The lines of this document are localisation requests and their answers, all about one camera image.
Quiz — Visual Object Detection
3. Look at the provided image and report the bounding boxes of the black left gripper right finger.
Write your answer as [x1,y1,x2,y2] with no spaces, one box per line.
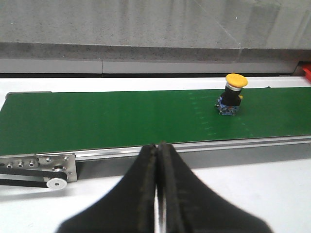
[157,142,271,233]

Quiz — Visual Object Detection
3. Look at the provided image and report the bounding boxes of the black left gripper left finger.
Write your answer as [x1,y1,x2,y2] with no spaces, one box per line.
[57,145,157,233]

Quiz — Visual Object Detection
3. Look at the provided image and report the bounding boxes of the silver belt pulley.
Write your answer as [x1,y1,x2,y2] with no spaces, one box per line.
[46,178,68,190]

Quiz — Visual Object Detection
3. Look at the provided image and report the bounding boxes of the black timing belt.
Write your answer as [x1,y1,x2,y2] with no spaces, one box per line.
[0,166,66,188]

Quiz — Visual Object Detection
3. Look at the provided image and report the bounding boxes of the steel conveyor end plate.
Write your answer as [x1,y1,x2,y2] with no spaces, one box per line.
[0,156,39,169]

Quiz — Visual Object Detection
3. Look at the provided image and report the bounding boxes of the green conveyor belt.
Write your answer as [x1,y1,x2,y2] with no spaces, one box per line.
[0,87,311,155]

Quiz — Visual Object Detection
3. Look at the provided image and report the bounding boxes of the red plastic tray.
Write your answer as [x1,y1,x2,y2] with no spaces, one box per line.
[302,64,311,82]

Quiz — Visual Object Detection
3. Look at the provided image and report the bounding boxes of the steel conveyor support bracket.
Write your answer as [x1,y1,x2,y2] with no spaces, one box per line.
[36,152,77,183]

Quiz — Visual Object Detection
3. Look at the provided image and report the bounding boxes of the aluminium conveyor side rail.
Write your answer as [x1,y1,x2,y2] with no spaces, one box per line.
[73,135,311,162]

